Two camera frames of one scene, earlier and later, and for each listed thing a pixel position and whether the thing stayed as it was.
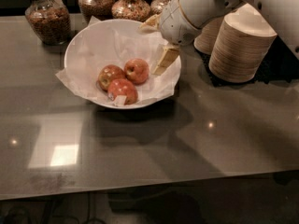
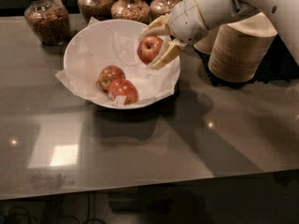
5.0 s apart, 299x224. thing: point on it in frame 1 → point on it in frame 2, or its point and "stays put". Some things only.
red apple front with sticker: (122, 91) stays put
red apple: (136, 71) → (149, 48)
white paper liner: (115, 43) stays put
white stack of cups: (204, 41) stays put
